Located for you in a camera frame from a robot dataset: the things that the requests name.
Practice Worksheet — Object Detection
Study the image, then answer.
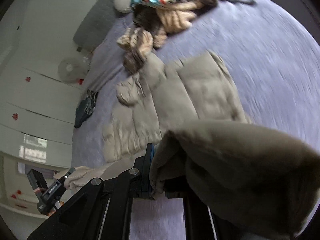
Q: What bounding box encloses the beige puffer jacket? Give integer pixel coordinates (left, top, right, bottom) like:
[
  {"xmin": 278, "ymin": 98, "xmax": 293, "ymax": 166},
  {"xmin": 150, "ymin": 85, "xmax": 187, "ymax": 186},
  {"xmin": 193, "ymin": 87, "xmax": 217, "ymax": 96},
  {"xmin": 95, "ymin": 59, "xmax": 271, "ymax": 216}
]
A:
[{"xmin": 65, "ymin": 51, "xmax": 319, "ymax": 239}]

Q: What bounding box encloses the dark teal folded garment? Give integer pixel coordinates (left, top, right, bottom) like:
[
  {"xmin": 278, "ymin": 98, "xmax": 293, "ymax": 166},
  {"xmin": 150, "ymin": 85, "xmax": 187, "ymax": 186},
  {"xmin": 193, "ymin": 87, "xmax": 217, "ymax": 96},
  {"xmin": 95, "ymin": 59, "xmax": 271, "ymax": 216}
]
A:
[{"xmin": 74, "ymin": 89, "xmax": 99, "ymax": 128}]

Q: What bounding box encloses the white drawer cabinet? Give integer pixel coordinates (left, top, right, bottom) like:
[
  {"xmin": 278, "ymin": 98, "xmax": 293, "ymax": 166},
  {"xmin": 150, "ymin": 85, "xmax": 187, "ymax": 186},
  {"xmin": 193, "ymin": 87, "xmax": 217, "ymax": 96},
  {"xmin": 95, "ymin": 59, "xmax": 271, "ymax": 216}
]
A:
[{"xmin": 1, "ymin": 62, "xmax": 80, "ymax": 217}]

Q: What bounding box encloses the white desk fan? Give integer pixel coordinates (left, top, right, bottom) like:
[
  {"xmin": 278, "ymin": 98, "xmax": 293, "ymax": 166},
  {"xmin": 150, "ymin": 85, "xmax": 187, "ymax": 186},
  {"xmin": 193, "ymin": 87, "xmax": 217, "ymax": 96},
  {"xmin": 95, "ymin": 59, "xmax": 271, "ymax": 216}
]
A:
[{"xmin": 57, "ymin": 57, "xmax": 87, "ymax": 83}]

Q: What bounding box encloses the grey padded headboard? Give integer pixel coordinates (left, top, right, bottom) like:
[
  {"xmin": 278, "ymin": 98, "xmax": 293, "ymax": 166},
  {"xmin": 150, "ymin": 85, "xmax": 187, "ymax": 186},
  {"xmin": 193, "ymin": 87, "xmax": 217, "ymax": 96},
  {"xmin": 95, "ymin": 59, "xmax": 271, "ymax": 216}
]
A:
[{"xmin": 73, "ymin": 0, "xmax": 123, "ymax": 52}]

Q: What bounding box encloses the lavender bed blanket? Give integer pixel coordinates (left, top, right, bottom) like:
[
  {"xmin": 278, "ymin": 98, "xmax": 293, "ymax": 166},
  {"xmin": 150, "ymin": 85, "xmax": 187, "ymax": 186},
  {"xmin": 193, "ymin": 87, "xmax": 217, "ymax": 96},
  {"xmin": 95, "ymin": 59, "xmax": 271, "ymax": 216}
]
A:
[{"xmin": 71, "ymin": 0, "xmax": 320, "ymax": 240}]

